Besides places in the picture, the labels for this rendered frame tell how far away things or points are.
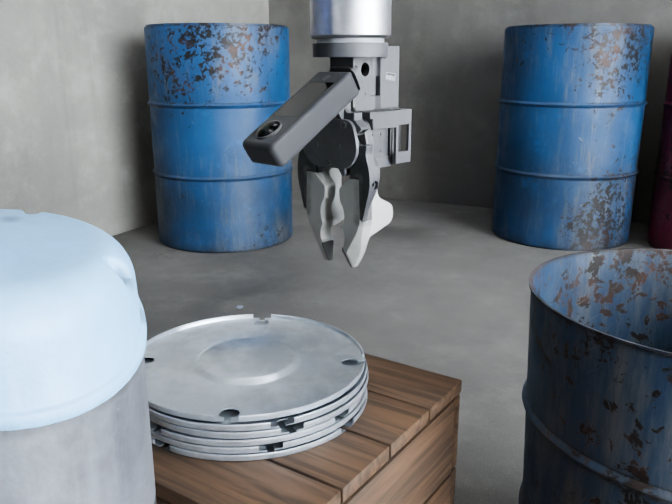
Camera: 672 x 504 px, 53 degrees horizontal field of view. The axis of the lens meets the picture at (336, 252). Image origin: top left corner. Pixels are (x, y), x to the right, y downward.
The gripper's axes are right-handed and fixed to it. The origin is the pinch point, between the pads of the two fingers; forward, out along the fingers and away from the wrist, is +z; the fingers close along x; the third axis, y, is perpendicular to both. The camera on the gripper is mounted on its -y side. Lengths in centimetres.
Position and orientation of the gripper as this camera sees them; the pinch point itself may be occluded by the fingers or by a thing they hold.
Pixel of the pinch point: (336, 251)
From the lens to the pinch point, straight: 67.8
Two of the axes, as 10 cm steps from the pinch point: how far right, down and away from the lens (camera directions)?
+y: 7.0, -2.1, 6.8
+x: -7.1, -1.9, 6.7
